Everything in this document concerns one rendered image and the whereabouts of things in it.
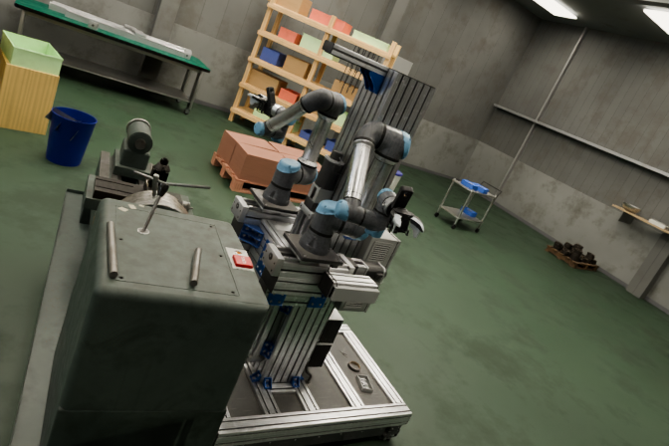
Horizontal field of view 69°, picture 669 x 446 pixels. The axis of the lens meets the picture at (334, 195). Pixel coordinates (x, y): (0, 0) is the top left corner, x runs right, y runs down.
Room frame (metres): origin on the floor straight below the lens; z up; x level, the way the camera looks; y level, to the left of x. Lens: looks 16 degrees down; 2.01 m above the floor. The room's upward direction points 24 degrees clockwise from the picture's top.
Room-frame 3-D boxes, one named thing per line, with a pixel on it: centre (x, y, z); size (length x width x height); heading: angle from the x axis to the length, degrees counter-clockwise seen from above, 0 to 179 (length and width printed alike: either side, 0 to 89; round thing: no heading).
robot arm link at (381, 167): (2.11, -0.14, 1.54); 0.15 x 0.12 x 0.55; 105
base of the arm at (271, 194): (2.48, 0.28, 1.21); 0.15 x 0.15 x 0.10
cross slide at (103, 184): (2.29, 0.92, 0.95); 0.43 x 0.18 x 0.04; 120
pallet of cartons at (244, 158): (6.30, 0.92, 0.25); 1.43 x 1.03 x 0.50; 123
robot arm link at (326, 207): (2.08, -0.02, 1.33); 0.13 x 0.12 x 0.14; 105
